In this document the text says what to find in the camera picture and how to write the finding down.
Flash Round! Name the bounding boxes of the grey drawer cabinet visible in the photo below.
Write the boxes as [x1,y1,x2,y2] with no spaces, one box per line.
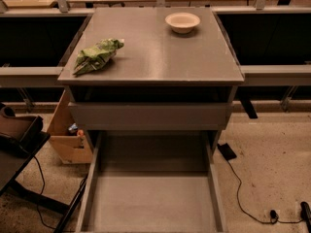
[58,7,244,147]

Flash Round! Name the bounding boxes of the open grey middle drawer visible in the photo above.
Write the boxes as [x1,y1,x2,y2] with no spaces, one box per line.
[76,131,228,233]

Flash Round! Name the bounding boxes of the green chip bag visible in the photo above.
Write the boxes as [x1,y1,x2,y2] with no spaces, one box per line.
[74,39,124,76]

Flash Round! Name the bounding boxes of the cardboard box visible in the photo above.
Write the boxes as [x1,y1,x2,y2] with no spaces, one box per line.
[48,91,92,164]

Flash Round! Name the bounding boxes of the white paper bowl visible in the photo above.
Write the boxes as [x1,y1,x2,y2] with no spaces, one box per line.
[165,13,200,34]

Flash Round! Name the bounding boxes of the brown bag on table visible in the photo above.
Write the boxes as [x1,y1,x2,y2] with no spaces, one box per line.
[0,102,45,157]

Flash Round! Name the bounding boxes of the black side table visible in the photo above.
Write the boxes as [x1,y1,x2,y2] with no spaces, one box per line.
[0,132,87,233]

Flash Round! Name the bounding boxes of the black plug at right edge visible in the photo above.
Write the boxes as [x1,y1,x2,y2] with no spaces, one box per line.
[300,202,311,233]

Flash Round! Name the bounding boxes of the black power adapter with cable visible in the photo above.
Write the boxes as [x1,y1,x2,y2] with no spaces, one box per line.
[217,142,305,225]

